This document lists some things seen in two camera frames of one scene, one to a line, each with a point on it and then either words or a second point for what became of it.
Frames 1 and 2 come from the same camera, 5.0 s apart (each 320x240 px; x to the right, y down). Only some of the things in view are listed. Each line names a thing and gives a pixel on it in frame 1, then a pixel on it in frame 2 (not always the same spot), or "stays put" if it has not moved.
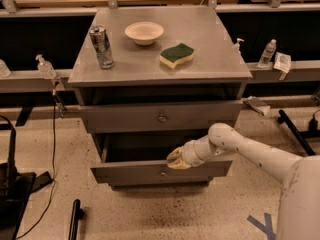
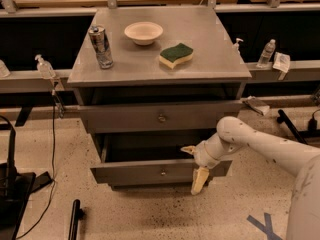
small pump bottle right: (236, 47) stays put
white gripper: (189, 153) → (201, 154)
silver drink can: (102, 45) stays put
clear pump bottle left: (45, 67) stays put
